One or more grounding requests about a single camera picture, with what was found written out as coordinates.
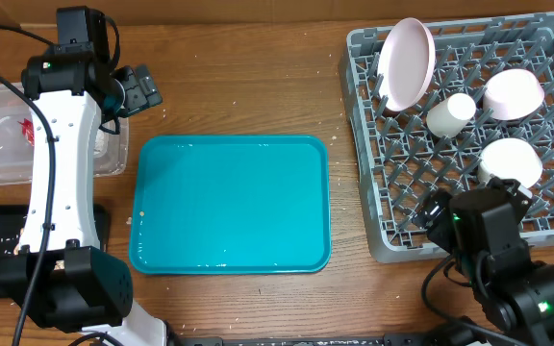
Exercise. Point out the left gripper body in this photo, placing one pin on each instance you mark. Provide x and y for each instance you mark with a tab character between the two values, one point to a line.
139	93

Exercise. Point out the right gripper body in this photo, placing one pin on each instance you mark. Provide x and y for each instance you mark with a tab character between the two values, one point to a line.
443	237

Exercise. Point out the white tissue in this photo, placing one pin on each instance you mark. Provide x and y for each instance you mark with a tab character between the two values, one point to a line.
100	144

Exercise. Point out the white saucer bowl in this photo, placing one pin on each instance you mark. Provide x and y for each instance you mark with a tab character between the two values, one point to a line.
510	158

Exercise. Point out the white upside-down cup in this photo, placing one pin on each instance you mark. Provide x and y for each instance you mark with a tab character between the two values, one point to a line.
450	116

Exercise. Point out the red snack wrapper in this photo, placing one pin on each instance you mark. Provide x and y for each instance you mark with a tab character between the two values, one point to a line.
27	130

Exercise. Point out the small white plate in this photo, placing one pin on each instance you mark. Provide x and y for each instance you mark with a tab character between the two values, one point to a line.
512	94

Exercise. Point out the large white plate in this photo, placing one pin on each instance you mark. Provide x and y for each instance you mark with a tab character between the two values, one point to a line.
406	62

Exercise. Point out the rice and peanuts food waste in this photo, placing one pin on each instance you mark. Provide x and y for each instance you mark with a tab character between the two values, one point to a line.
17	245

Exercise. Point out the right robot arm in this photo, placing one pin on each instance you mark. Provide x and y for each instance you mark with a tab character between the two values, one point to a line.
479	231

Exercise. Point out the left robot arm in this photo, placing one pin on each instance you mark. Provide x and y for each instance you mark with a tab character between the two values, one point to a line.
61	277

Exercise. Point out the grey dishwasher rack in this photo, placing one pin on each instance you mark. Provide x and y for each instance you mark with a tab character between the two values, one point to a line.
401	163

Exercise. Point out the clear plastic waste bin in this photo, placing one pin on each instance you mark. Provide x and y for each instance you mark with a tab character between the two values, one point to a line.
16	153

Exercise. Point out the teal plastic serving tray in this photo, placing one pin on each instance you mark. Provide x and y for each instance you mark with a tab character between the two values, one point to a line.
231	205

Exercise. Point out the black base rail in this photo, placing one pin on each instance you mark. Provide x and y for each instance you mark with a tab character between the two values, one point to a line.
385	340

